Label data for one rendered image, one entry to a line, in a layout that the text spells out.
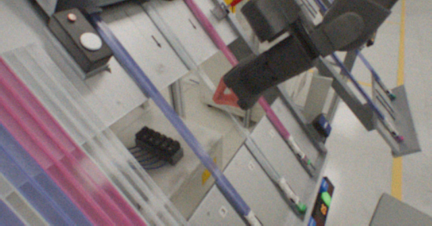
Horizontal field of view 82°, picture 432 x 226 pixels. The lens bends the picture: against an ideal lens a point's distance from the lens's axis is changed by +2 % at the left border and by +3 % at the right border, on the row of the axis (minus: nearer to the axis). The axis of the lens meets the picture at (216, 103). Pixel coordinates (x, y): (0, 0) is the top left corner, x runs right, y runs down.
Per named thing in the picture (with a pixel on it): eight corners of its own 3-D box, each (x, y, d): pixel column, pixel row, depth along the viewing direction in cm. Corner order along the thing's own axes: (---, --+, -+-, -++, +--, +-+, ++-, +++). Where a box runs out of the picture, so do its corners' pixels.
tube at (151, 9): (300, 206, 53) (304, 206, 52) (298, 211, 52) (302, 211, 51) (150, 6, 47) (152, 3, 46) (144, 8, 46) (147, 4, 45)
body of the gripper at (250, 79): (219, 80, 39) (253, 59, 34) (246, 57, 46) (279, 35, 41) (242, 113, 40) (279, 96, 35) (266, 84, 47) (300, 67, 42)
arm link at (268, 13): (371, 33, 28) (362, 25, 35) (317, -60, 26) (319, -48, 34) (277, 85, 34) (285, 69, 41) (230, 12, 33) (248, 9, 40)
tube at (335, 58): (397, 138, 70) (401, 137, 69) (397, 142, 69) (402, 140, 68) (284, -6, 63) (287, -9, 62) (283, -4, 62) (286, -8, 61)
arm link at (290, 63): (319, 69, 32) (329, 54, 36) (291, 23, 31) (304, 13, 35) (276, 89, 37) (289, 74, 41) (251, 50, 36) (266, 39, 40)
